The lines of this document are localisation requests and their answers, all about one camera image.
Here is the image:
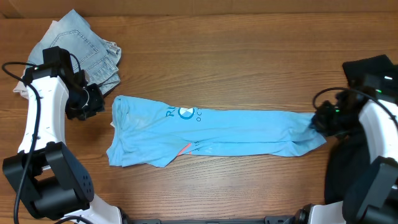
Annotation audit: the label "light blue printed t-shirt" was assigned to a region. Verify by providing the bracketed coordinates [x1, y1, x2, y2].
[107, 96, 326, 167]

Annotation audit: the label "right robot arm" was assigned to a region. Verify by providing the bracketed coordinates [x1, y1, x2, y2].
[284, 72, 397, 224]

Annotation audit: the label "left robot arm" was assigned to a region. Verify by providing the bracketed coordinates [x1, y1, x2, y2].
[2, 46, 129, 223]

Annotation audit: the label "folded light denim jeans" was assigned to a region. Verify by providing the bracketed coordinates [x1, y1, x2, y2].
[27, 9, 122, 96]

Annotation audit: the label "black garment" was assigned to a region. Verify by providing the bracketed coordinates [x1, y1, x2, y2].
[324, 55, 397, 204]

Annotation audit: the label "folded white cloth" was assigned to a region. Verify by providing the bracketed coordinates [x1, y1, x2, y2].
[13, 21, 58, 100]

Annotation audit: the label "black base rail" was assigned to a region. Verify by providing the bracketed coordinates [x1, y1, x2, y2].
[123, 215, 295, 224]

